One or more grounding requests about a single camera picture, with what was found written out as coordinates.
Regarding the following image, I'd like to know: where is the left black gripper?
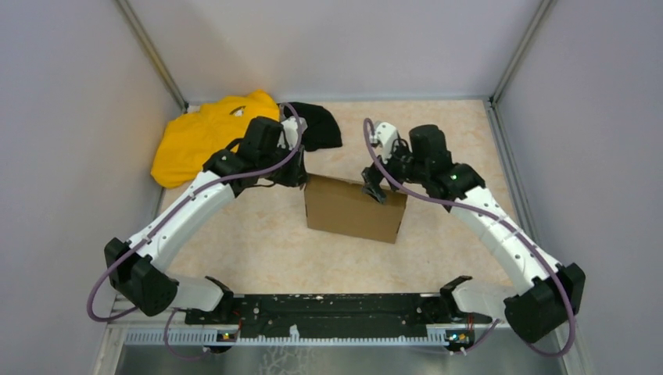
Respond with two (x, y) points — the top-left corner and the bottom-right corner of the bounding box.
(259, 140), (310, 188)

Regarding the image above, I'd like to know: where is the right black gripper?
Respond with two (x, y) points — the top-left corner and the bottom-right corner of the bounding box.
(360, 138), (428, 203)

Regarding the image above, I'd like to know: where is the brown cardboard box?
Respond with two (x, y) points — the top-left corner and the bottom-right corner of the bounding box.
(303, 174), (407, 244)

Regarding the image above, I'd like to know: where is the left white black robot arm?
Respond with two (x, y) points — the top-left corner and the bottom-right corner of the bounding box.
(104, 116), (308, 323)

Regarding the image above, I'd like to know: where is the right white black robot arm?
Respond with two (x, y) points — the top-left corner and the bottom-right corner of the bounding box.
(362, 120), (586, 345)

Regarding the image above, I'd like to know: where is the black cloth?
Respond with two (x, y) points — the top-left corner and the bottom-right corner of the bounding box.
(289, 102), (343, 152)

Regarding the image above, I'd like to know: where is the yellow shirt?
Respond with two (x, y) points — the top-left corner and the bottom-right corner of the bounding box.
(150, 90), (280, 189)

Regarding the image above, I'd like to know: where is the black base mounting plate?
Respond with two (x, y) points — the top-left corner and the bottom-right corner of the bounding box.
(185, 293), (491, 339)

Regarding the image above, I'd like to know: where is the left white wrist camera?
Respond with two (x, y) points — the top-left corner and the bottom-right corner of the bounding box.
(278, 116), (307, 150)

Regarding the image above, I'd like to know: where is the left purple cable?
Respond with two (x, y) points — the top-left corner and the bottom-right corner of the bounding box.
(85, 102), (305, 363)

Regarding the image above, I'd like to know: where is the aluminium frame rail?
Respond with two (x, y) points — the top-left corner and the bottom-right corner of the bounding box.
(106, 292), (577, 347)

